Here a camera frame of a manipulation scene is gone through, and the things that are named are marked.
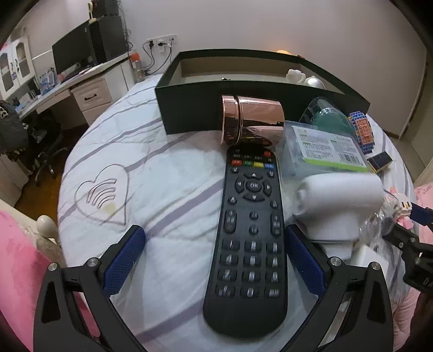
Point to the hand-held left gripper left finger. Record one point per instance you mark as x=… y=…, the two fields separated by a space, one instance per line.
x=125 y=260

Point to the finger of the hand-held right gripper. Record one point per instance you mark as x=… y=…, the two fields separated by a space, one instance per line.
x=423 y=215
x=404 y=238

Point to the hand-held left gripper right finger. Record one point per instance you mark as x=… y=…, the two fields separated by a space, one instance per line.
x=306 y=260

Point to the black remote control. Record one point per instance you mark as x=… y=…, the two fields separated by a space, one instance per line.
x=252 y=237

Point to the white plug adapter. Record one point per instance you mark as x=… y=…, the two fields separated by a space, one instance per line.
x=338 y=199

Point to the clear plastic case green label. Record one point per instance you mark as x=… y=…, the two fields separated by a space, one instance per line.
x=324 y=145

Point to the rose gold metal jar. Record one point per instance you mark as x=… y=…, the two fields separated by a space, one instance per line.
x=257 y=111

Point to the dark green cardboard box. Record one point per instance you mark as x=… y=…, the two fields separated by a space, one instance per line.
x=189 y=108

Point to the white charger block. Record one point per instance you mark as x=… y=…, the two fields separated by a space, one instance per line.
x=363 y=255

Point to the small dark blue box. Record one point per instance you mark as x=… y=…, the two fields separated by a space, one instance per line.
x=380 y=161

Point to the cream bedpost knob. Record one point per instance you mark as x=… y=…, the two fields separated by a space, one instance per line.
x=46 y=226

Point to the colourful building block toy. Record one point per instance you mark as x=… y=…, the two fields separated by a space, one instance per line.
x=364 y=130

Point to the pink blanket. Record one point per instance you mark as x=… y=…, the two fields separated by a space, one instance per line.
x=20 y=287

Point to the clear teal plastic container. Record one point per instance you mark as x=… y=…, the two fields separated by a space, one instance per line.
x=330 y=116

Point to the black office chair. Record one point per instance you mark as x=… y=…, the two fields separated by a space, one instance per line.
x=45 y=145

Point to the white drawer unit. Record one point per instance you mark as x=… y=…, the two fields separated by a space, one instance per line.
x=93 y=96

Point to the silver ball ornament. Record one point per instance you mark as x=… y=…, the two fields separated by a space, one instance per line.
x=315 y=82

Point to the dark clothing bundle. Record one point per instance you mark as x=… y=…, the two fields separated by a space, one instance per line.
x=12 y=130

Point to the white desk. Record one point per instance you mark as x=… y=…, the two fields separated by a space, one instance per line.
x=57 y=89

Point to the white ceramic figurine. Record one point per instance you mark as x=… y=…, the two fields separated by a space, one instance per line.
x=297 y=76

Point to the clear bottle orange cap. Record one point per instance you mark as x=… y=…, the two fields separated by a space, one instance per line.
x=138 y=67

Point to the blue box on desk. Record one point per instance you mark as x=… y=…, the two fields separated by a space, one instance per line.
x=46 y=81

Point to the orange plush toy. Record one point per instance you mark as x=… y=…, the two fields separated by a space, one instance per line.
x=284 y=51

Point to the black computer monitor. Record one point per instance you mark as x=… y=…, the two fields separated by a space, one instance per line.
x=72 y=50

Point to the white glass door cabinet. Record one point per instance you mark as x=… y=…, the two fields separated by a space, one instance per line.
x=15 y=64

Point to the small black box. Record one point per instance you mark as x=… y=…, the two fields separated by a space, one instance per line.
x=105 y=7

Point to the white wall outlet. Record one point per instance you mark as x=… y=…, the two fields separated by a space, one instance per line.
x=162 y=40

